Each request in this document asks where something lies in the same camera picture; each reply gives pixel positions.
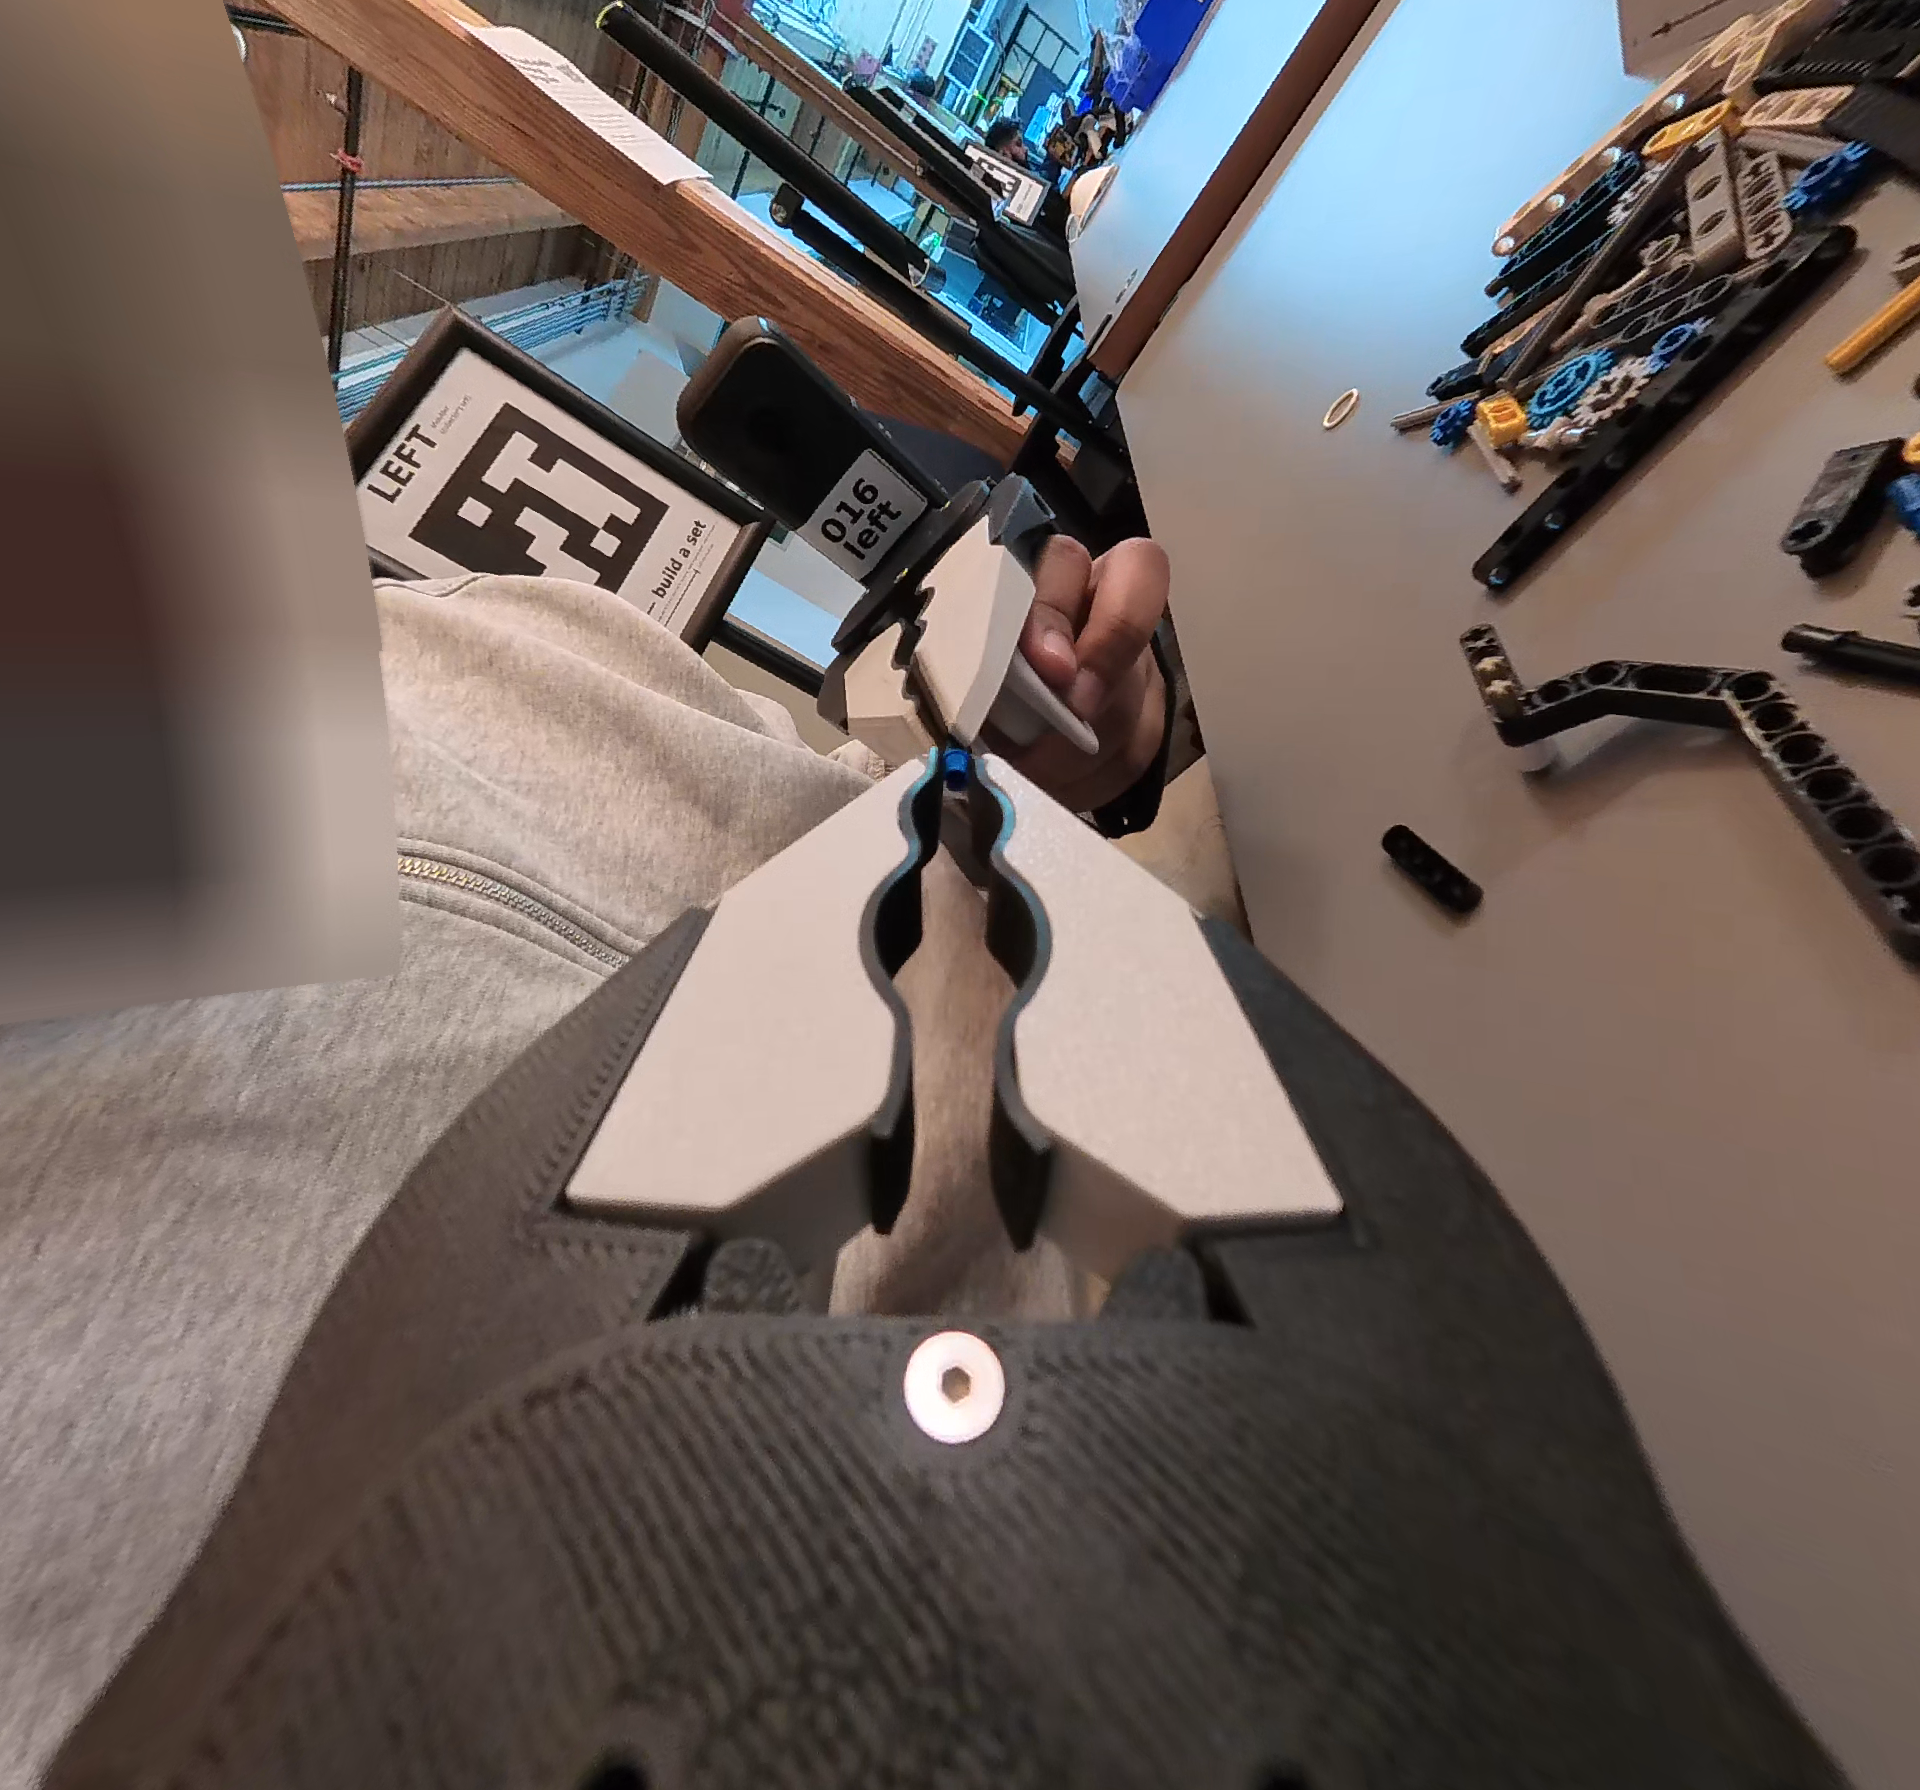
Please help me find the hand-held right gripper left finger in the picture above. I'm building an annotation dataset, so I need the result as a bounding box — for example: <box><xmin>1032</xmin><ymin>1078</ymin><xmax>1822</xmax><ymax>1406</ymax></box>
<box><xmin>563</xmin><ymin>758</ymin><xmax>945</xmax><ymax>1283</ymax></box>

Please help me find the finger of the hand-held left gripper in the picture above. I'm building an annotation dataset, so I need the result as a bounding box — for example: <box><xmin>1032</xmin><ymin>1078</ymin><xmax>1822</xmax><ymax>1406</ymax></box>
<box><xmin>907</xmin><ymin>519</ymin><xmax>1039</xmax><ymax>755</ymax></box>
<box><xmin>818</xmin><ymin>632</ymin><xmax>945</xmax><ymax>770</ymax></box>

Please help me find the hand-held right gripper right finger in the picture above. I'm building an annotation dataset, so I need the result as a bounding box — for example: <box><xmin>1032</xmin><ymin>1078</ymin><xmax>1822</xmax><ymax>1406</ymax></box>
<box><xmin>960</xmin><ymin>753</ymin><xmax>1346</xmax><ymax>1290</ymax></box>

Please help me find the short black lego beam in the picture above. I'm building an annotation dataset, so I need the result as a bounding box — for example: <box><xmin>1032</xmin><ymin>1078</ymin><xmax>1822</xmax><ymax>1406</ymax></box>
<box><xmin>1379</xmin><ymin>823</ymin><xmax>1486</xmax><ymax>918</ymax></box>

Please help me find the black angled lego beam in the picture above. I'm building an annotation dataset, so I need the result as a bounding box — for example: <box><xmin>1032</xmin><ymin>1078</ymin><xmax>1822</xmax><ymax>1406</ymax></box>
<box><xmin>1459</xmin><ymin>622</ymin><xmax>1920</xmax><ymax>970</ymax></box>

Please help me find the long black lego beam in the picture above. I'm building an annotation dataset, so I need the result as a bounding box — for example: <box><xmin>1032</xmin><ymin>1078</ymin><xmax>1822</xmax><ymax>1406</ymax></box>
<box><xmin>1472</xmin><ymin>227</ymin><xmax>1858</xmax><ymax>591</ymax></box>

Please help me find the black lego axle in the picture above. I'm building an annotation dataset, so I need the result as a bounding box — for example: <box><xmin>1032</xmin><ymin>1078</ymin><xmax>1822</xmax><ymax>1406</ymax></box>
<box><xmin>1779</xmin><ymin>622</ymin><xmax>1920</xmax><ymax>685</ymax></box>

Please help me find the pile of lego pieces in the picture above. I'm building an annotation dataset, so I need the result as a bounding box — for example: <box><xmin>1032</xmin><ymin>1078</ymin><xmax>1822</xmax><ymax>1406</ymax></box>
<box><xmin>1388</xmin><ymin>0</ymin><xmax>1920</xmax><ymax>491</ymax></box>

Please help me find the black lego connector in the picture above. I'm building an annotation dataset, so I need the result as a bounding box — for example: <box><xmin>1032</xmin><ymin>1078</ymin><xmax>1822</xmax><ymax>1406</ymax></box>
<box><xmin>1779</xmin><ymin>437</ymin><xmax>1910</xmax><ymax>579</ymax></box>

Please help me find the yellow lego axle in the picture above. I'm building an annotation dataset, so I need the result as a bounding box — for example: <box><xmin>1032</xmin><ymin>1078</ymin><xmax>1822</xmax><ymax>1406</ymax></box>
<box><xmin>1823</xmin><ymin>269</ymin><xmax>1920</xmax><ymax>375</ymax></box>

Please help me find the person's left hand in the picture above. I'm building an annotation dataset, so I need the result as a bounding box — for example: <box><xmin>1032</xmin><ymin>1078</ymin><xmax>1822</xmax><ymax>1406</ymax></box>
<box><xmin>1027</xmin><ymin>534</ymin><xmax>1187</xmax><ymax>815</ymax></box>

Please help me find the black metal pole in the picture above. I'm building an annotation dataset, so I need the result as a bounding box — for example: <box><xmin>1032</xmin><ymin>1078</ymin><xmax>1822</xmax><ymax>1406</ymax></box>
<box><xmin>592</xmin><ymin>0</ymin><xmax>938</xmax><ymax>289</ymax></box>
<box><xmin>771</xmin><ymin>187</ymin><xmax>1131</xmax><ymax>459</ymax></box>

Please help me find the wooden beam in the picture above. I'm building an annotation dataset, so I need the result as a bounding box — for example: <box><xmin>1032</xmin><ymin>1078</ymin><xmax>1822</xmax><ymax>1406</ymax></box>
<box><xmin>179</xmin><ymin>0</ymin><xmax>1039</xmax><ymax>474</ymax></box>

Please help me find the printed paper note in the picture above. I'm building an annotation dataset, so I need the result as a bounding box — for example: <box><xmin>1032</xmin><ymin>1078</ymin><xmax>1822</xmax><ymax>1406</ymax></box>
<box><xmin>469</xmin><ymin>22</ymin><xmax>716</xmax><ymax>187</ymax></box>

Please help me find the grey zip sweatshirt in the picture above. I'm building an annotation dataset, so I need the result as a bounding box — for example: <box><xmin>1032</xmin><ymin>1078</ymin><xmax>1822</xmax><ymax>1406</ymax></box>
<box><xmin>0</xmin><ymin>575</ymin><xmax>1083</xmax><ymax>1790</ymax></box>

